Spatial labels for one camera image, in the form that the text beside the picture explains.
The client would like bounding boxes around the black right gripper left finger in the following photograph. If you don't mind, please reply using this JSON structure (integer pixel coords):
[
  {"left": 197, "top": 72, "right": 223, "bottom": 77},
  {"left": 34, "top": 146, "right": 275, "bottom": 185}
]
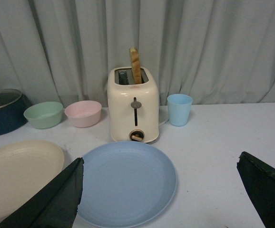
[{"left": 0, "top": 158, "right": 84, "bottom": 228}]

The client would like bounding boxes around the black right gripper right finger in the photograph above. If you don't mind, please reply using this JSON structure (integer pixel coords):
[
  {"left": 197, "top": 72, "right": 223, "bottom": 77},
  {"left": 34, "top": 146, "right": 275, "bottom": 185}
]
[{"left": 237, "top": 152, "right": 275, "bottom": 228}]

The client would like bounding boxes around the cream plastic plate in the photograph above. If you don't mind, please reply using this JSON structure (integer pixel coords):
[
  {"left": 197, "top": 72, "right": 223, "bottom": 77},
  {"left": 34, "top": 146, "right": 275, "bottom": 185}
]
[{"left": 0, "top": 140, "right": 64, "bottom": 221}]

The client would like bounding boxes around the blue plastic plate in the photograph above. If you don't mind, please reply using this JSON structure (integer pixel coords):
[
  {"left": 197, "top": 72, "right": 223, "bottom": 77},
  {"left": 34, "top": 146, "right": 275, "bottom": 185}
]
[{"left": 78, "top": 141, "right": 177, "bottom": 228}]

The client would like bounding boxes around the green plastic bowl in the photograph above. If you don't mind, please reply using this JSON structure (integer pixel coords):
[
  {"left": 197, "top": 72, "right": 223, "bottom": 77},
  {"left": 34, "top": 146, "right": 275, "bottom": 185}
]
[{"left": 24, "top": 102, "right": 63, "bottom": 129}]

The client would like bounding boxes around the pink plastic bowl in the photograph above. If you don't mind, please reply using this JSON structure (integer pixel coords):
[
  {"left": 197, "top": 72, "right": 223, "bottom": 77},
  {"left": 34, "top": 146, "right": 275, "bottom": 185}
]
[{"left": 65, "top": 100, "right": 102, "bottom": 128}]

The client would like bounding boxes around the dark blue pot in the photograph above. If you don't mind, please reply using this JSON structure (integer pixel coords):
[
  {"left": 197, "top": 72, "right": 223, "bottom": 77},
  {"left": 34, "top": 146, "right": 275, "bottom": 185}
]
[{"left": 0, "top": 93, "right": 32, "bottom": 135}]

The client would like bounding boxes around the light blue plastic cup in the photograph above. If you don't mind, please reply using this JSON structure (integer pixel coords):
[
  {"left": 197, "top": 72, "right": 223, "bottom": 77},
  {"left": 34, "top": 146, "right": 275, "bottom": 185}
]
[{"left": 167, "top": 94, "right": 193, "bottom": 126}]

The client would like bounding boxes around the cream toaster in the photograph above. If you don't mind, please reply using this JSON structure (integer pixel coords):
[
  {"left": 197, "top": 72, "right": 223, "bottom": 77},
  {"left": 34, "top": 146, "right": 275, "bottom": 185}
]
[{"left": 107, "top": 67, "right": 168, "bottom": 143}]

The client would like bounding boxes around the grey curtain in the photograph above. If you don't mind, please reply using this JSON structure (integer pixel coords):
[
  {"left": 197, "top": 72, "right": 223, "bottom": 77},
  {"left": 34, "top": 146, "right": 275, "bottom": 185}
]
[{"left": 0, "top": 0, "right": 275, "bottom": 106}]

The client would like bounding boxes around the toast bread slice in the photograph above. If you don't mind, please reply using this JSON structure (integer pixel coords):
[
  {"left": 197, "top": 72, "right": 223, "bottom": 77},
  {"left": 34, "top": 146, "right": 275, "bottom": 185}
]
[{"left": 129, "top": 47, "right": 142, "bottom": 84}]

